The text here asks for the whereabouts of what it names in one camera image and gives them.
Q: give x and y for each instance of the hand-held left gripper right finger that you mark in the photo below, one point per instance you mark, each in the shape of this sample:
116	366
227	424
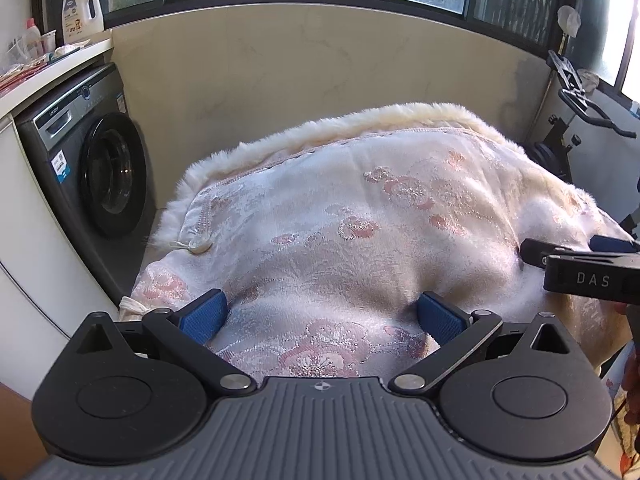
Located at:
442	317

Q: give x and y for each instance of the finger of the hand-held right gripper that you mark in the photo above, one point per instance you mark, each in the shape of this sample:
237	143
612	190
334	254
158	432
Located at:
540	252
615	245

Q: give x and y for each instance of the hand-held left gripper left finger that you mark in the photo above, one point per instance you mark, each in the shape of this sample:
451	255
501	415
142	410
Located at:
202	312

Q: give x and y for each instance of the pink fur-trimmed embroidered jacket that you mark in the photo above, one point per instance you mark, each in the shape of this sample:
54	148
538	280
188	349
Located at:
350	210

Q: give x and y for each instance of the black exercise bike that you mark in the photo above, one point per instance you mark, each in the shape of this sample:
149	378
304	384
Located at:
575	90

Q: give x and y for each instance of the grey washing machine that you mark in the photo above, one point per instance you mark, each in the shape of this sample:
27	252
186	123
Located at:
60	130

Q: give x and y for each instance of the white cloth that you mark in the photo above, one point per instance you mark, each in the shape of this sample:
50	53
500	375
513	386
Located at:
569	17

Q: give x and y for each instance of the small red-capped bottle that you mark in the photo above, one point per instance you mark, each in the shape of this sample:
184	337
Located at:
34	40

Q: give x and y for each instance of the white detergent bottle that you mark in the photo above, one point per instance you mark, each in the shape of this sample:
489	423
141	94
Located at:
80	10

